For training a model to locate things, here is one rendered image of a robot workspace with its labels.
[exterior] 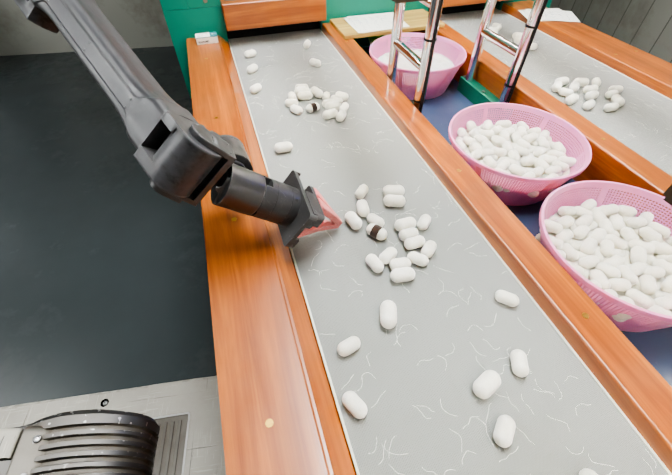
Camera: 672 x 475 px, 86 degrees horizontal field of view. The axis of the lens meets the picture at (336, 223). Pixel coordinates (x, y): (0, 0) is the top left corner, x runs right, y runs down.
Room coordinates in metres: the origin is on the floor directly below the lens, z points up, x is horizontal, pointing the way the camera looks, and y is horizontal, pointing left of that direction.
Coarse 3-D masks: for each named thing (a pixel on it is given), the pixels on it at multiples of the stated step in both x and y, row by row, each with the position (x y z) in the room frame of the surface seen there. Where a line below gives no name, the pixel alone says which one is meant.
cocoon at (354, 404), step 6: (348, 396) 0.13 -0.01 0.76; (354, 396) 0.13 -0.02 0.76; (348, 402) 0.12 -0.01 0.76; (354, 402) 0.12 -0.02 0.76; (360, 402) 0.12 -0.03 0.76; (348, 408) 0.12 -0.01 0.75; (354, 408) 0.12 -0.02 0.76; (360, 408) 0.12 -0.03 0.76; (366, 408) 0.12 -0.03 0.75; (354, 414) 0.11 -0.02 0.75; (360, 414) 0.11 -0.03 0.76; (366, 414) 0.11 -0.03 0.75
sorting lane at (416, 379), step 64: (256, 128) 0.69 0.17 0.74; (320, 128) 0.69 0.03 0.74; (384, 128) 0.69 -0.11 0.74; (320, 192) 0.48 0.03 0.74; (448, 192) 0.48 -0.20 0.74; (320, 256) 0.33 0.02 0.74; (448, 256) 0.33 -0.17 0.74; (320, 320) 0.23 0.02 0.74; (448, 320) 0.23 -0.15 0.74; (512, 320) 0.23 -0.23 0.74; (384, 384) 0.15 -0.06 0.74; (448, 384) 0.15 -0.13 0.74; (512, 384) 0.15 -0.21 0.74; (576, 384) 0.15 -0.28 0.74; (384, 448) 0.08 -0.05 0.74; (448, 448) 0.08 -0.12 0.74; (512, 448) 0.08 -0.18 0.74; (576, 448) 0.08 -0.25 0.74; (640, 448) 0.08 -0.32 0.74
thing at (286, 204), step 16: (288, 176) 0.42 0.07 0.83; (272, 192) 0.34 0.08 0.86; (288, 192) 0.36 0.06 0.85; (304, 192) 0.37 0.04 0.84; (272, 208) 0.33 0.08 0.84; (288, 208) 0.34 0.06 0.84; (304, 208) 0.34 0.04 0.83; (288, 224) 0.34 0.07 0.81; (304, 224) 0.32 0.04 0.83; (288, 240) 0.32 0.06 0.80
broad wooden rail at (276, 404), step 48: (192, 48) 1.05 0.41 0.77; (192, 96) 0.79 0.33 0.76; (240, 96) 0.81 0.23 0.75; (240, 240) 0.35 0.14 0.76; (240, 288) 0.26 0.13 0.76; (288, 288) 0.27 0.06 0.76; (240, 336) 0.19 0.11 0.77; (288, 336) 0.19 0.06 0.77; (240, 384) 0.14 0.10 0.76; (288, 384) 0.14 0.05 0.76; (240, 432) 0.09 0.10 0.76; (288, 432) 0.09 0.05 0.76; (336, 432) 0.10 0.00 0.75
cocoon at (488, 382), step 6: (486, 372) 0.15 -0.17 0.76; (492, 372) 0.15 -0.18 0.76; (480, 378) 0.15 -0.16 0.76; (486, 378) 0.15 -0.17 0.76; (492, 378) 0.15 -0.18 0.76; (498, 378) 0.15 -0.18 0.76; (474, 384) 0.14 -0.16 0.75; (480, 384) 0.14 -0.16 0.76; (486, 384) 0.14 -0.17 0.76; (492, 384) 0.14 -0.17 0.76; (498, 384) 0.14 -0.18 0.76; (474, 390) 0.14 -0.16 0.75; (480, 390) 0.13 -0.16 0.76; (486, 390) 0.13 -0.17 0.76; (492, 390) 0.14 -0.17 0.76; (480, 396) 0.13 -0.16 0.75; (486, 396) 0.13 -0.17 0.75
